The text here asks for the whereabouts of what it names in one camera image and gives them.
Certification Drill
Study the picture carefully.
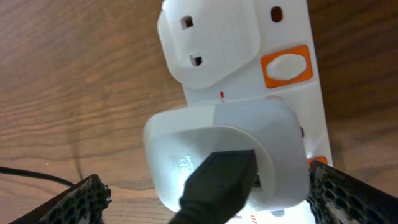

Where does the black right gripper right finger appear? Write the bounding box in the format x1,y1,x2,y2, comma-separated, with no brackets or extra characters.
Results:
306,161,397,224

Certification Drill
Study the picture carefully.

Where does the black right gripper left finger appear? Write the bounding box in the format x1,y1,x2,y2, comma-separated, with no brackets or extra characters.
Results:
11,174,112,224

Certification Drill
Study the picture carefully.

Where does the black USB charging cable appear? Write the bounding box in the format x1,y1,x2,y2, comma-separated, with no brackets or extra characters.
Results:
0,149,259,224

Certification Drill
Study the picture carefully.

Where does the white power strip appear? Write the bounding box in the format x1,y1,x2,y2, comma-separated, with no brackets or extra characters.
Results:
144,1,332,223

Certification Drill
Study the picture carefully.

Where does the white USB wall charger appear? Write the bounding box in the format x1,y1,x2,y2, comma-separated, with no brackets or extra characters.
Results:
144,99,310,212

